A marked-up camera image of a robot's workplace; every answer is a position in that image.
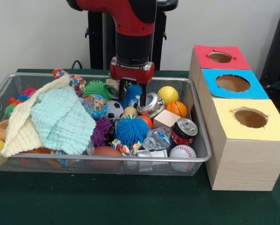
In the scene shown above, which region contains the crushed silver can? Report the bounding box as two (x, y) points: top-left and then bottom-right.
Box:
(136, 92), (165, 119)

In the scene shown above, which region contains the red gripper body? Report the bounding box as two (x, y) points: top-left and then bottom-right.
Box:
(109, 57), (155, 85)

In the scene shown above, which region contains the wooden box with three holes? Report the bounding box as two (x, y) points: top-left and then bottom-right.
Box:
(188, 44), (280, 192)

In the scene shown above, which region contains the small soccer ball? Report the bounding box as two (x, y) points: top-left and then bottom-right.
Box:
(106, 100), (124, 120)

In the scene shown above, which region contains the mint green waffle cloth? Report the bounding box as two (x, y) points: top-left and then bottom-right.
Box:
(30, 86), (97, 155)

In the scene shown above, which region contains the small orange basketball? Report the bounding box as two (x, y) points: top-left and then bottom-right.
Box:
(165, 100), (188, 118)

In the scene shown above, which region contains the yellow smiley ball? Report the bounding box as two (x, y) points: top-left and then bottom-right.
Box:
(157, 86), (179, 106)

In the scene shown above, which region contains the yellow plush toy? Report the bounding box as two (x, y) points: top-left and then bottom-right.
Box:
(121, 106), (139, 118)

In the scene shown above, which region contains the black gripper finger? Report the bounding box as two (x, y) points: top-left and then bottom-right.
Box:
(119, 79), (127, 103)
(139, 83), (148, 107)

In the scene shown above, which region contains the crushed can with printed label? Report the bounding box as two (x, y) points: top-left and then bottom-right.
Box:
(104, 79), (121, 100)

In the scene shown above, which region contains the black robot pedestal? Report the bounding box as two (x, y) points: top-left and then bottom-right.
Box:
(80, 0), (179, 71)

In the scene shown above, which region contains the cream waffle cloth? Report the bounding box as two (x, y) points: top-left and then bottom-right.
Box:
(0, 74), (71, 158)

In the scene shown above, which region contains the silver mesh bin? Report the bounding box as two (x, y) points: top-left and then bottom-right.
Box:
(0, 72), (212, 178)

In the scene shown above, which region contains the crushed red soda can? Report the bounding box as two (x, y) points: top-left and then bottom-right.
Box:
(171, 118), (198, 146)

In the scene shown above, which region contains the blue spiky ball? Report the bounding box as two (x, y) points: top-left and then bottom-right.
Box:
(115, 113), (151, 147)

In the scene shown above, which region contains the globe print ball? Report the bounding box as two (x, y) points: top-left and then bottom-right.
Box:
(83, 94), (108, 120)

